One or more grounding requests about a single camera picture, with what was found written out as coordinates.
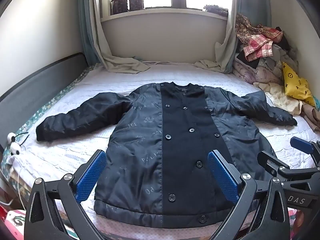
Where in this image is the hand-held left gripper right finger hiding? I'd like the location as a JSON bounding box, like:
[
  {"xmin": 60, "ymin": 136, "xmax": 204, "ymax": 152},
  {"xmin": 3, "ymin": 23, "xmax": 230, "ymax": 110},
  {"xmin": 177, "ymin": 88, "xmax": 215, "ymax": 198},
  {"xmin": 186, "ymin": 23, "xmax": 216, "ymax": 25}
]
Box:
[{"xmin": 207, "ymin": 150, "xmax": 290, "ymax": 240}]

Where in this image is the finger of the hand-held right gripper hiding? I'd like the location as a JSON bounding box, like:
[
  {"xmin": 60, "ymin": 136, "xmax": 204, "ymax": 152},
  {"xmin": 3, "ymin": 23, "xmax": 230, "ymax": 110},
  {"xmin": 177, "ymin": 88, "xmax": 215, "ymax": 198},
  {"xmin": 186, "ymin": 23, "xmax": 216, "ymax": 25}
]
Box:
[
  {"xmin": 290, "ymin": 136, "xmax": 320, "ymax": 167},
  {"xmin": 257, "ymin": 150, "xmax": 292, "ymax": 180}
]

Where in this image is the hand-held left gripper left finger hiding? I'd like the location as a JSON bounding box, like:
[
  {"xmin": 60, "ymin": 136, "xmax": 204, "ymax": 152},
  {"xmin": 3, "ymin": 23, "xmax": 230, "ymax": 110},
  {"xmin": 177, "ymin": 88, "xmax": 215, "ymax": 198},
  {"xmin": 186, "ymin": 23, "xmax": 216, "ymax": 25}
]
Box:
[{"xmin": 24, "ymin": 149, "xmax": 112, "ymax": 240}]

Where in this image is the dark navy printed coat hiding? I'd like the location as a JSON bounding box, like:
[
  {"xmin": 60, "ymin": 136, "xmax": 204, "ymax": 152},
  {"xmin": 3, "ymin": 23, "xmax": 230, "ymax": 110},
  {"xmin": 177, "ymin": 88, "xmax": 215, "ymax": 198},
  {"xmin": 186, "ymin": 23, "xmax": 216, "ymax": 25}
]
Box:
[{"xmin": 36, "ymin": 82, "xmax": 298, "ymax": 224}]

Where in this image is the brown striped cloth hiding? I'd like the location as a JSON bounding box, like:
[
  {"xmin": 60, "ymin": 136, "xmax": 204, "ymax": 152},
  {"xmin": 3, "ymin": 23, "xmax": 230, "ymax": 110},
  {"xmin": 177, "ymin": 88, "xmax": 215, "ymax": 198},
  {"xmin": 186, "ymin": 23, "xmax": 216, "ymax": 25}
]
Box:
[{"xmin": 301, "ymin": 104, "xmax": 320, "ymax": 133}]

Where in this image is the cream cloth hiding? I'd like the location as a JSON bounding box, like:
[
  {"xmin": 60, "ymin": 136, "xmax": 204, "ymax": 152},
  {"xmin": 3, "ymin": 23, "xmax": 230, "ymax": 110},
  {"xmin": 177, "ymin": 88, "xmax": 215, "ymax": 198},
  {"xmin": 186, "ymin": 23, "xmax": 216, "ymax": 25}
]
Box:
[{"xmin": 254, "ymin": 81, "xmax": 304, "ymax": 115}]

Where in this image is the yellow printed cloth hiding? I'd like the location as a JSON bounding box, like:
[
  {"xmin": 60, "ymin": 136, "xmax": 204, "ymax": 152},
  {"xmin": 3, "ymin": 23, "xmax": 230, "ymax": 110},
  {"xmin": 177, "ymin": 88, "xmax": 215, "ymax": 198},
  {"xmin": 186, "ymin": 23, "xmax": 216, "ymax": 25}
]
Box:
[{"xmin": 282, "ymin": 62, "xmax": 317, "ymax": 108}]

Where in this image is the panda plush toy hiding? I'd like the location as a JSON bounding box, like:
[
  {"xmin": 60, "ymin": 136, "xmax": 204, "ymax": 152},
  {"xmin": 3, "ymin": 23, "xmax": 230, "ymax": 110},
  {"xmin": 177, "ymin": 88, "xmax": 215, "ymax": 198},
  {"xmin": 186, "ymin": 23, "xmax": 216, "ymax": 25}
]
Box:
[{"xmin": 6, "ymin": 132, "xmax": 22, "ymax": 165}]

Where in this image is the teal floral bed sheet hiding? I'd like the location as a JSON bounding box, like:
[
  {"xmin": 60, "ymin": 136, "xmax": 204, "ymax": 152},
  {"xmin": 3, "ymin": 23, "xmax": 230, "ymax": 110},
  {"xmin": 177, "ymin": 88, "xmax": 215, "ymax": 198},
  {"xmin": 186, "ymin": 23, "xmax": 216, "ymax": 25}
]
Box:
[{"xmin": 0, "ymin": 65, "xmax": 95, "ymax": 180}]

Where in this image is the pink patterned cloth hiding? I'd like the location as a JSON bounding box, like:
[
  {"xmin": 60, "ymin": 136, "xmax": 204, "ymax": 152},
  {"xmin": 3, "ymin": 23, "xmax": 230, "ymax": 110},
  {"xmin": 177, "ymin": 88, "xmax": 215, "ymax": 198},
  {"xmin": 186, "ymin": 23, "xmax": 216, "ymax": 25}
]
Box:
[{"xmin": 0, "ymin": 205, "xmax": 75, "ymax": 240}]

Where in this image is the grey cloth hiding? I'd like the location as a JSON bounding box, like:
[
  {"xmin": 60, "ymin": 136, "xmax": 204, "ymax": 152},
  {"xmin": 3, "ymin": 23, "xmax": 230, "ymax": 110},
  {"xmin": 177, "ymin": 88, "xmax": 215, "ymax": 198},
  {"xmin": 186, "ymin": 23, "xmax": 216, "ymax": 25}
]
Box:
[{"xmin": 271, "ymin": 44, "xmax": 298, "ymax": 68}]

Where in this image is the black cloth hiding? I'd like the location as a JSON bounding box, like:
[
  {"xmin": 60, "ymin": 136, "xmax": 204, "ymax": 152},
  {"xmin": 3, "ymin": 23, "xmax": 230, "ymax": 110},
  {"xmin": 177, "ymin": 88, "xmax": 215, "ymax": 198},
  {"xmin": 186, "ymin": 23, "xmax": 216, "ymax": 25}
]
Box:
[{"xmin": 236, "ymin": 50, "xmax": 260, "ymax": 69}]

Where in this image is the red plaid cloth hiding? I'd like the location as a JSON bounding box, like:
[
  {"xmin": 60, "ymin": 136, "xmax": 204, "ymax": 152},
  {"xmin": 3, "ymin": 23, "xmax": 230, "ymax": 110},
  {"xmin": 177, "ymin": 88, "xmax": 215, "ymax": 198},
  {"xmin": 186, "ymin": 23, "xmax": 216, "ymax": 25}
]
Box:
[{"xmin": 244, "ymin": 34, "xmax": 274, "ymax": 62}]

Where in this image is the dark grey bed headboard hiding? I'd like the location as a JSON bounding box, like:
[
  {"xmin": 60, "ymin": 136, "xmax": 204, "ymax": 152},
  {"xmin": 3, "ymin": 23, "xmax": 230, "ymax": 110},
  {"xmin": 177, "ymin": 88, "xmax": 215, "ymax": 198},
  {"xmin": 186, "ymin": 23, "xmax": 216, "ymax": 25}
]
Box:
[{"xmin": 0, "ymin": 52, "xmax": 88, "ymax": 155}]

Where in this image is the dark red checked cloth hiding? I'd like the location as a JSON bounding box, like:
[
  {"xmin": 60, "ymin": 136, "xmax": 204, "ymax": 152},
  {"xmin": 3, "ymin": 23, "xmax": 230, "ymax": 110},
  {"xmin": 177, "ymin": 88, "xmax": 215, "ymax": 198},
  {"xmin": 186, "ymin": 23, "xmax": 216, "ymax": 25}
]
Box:
[{"xmin": 260, "ymin": 26, "xmax": 283, "ymax": 42}]

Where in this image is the beige curtain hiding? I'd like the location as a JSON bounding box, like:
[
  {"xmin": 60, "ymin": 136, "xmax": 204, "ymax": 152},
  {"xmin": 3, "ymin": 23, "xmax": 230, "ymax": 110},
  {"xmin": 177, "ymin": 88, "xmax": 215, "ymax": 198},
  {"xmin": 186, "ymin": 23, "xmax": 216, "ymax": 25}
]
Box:
[
  {"xmin": 194, "ymin": 0, "xmax": 238, "ymax": 74},
  {"xmin": 92, "ymin": 0, "xmax": 150, "ymax": 74}
]

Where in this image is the leopard print cloth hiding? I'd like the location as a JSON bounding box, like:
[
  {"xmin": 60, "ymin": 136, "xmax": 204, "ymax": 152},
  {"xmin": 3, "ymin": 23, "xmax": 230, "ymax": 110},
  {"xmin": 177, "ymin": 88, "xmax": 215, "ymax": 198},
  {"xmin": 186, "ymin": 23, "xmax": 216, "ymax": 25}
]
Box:
[{"xmin": 235, "ymin": 13, "xmax": 265, "ymax": 45}]

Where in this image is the dark dried bundle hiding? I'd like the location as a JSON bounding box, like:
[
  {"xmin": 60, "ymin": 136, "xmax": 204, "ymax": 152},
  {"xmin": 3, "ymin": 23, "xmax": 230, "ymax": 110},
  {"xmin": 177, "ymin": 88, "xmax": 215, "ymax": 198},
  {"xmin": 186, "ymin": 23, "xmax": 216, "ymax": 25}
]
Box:
[{"xmin": 203, "ymin": 4, "xmax": 229, "ymax": 18}]

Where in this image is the glass jar with dark contents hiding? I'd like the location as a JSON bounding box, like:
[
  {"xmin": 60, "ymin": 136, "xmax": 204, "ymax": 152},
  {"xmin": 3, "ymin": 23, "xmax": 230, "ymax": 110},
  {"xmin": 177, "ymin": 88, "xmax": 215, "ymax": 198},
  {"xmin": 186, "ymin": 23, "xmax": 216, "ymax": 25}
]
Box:
[
  {"xmin": 129, "ymin": 0, "xmax": 145, "ymax": 12},
  {"xmin": 111, "ymin": 0, "xmax": 129, "ymax": 15}
]

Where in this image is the white windowsill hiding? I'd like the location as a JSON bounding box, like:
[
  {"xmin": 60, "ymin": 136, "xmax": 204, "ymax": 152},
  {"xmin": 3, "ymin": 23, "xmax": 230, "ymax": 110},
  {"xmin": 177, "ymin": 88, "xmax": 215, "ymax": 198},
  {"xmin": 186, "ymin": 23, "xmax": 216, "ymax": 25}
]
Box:
[{"xmin": 101, "ymin": 6, "xmax": 228, "ymax": 22}]

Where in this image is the white cable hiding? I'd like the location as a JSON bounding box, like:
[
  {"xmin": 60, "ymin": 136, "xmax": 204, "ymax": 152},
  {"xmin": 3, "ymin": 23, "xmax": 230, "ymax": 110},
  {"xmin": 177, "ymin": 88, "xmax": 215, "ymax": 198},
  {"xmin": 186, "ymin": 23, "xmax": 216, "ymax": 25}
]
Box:
[{"xmin": 0, "ymin": 155, "xmax": 28, "ymax": 210}]

